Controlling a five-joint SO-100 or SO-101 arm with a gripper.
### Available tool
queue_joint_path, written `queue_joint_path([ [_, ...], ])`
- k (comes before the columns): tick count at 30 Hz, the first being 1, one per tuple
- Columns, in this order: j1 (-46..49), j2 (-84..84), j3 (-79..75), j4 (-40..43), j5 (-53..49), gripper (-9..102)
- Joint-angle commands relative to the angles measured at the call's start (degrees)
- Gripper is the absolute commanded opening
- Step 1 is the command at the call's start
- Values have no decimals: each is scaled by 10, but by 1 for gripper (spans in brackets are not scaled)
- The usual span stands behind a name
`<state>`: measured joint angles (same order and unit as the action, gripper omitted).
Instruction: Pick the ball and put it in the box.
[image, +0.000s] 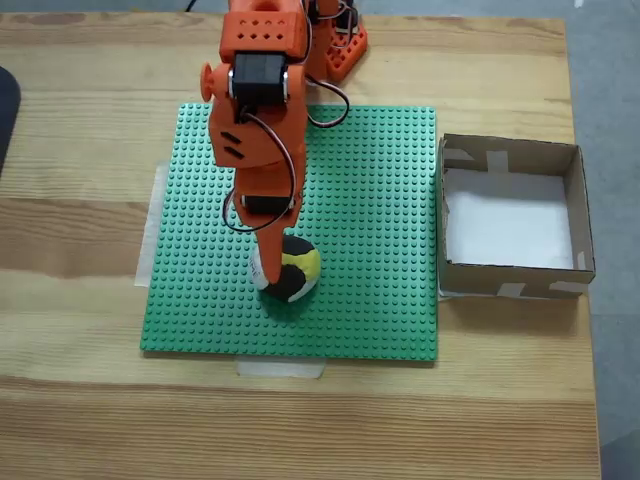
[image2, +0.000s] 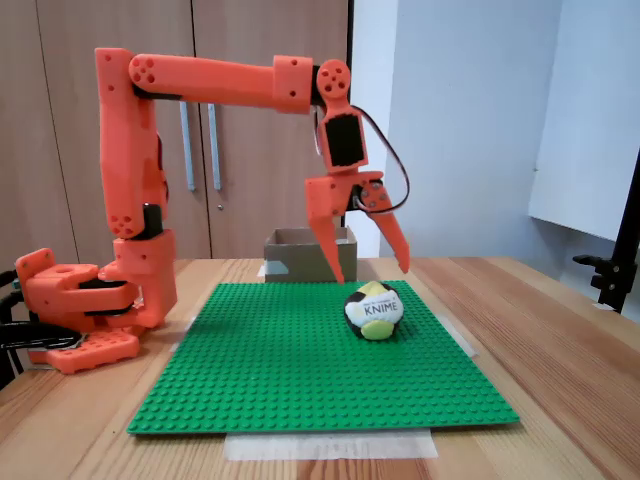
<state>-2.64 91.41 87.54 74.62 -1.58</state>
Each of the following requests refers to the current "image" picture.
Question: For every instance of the short masking tape strip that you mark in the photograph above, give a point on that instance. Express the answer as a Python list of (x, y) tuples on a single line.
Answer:
[(280, 369)]

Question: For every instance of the wide masking tape strip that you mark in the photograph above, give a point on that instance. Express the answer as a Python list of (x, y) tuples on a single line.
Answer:
[(150, 225)]

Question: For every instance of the green studded baseplate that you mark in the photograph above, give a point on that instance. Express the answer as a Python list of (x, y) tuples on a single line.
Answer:
[(360, 250)]

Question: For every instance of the brown cardboard box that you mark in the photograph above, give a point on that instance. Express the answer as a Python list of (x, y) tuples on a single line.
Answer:
[(500, 285)]

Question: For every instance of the black rounded object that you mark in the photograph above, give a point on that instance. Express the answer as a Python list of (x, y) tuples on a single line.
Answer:
[(7, 115)]

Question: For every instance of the black white yellow fabric ball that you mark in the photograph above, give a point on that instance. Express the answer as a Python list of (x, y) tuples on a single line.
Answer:
[(297, 272)]

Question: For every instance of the white paper sheet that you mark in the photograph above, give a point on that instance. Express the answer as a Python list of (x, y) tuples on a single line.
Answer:
[(510, 225)]

